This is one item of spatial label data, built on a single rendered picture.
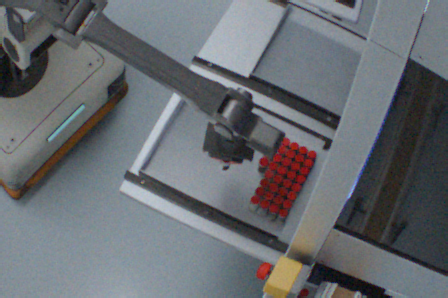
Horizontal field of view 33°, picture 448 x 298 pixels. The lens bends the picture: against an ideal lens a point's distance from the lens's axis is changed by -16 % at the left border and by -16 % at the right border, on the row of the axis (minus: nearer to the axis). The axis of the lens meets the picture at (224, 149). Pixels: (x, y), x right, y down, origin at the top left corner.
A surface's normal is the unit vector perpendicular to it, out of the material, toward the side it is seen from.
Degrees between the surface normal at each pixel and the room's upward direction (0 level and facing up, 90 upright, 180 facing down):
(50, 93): 0
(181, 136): 0
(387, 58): 90
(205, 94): 30
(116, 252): 0
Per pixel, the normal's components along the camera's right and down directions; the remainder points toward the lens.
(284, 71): 0.07, -0.45
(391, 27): -0.43, 0.79
